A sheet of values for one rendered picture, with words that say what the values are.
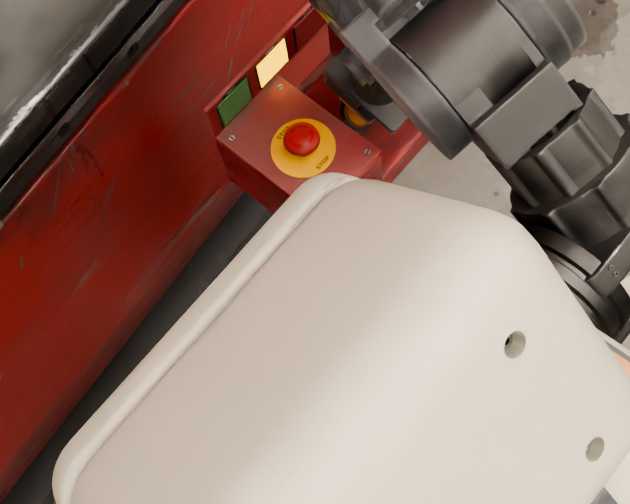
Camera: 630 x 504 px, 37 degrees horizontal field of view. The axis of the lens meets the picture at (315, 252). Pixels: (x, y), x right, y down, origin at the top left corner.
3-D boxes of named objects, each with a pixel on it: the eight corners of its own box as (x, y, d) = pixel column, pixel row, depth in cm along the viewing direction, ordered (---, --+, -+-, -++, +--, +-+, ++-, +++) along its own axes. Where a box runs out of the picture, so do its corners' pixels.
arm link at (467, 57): (523, 189, 52) (598, 124, 52) (411, 52, 49) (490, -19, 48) (472, 150, 61) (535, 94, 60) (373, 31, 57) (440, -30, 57)
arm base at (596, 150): (604, 303, 51) (724, 147, 54) (519, 201, 48) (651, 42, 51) (510, 284, 59) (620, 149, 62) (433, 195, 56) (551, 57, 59)
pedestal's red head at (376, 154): (326, 257, 111) (316, 198, 95) (228, 179, 116) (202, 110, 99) (431, 139, 116) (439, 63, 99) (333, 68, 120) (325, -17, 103)
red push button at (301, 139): (305, 173, 103) (302, 159, 99) (278, 153, 104) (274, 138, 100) (329, 148, 104) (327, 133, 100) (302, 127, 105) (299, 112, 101)
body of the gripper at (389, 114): (359, 36, 104) (370, 6, 97) (428, 96, 104) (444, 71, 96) (321, 76, 103) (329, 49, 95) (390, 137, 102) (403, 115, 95)
